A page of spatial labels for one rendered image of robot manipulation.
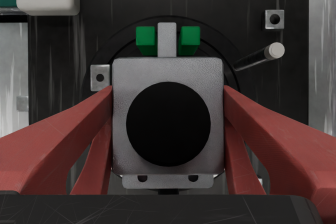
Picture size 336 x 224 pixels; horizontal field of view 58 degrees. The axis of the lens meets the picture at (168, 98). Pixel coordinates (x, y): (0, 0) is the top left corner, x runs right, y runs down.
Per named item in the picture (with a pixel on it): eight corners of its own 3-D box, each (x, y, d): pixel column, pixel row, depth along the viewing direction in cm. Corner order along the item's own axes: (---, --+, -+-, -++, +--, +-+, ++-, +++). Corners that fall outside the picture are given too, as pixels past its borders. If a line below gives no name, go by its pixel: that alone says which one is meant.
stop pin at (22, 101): (47, 109, 30) (29, 111, 26) (35, 109, 30) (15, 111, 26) (47, 95, 30) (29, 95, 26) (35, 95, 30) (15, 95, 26)
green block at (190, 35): (193, 55, 24) (200, 45, 19) (178, 55, 24) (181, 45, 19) (193, 40, 24) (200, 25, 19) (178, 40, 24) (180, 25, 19)
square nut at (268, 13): (280, 31, 26) (284, 29, 25) (261, 31, 26) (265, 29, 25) (280, 12, 26) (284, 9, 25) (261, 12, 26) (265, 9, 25)
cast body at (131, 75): (205, 176, 17) (233, 217, 10) (129, 177, 17) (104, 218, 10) (204, 32, 18) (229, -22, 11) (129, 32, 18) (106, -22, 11)
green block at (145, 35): (157, 55, 24) (155, 45, 19) (142, 55, 24) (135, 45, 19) (157, 40, 24) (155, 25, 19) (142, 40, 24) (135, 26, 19)
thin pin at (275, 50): (243, 70, 24) (285, 57, 15) (233, 70, 24) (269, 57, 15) (243, 60, 24) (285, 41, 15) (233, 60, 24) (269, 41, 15)
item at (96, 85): (114, 91, 24) (110, 91, 22) (94, 91, 24) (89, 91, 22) (113, 66, 24) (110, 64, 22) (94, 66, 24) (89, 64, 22)
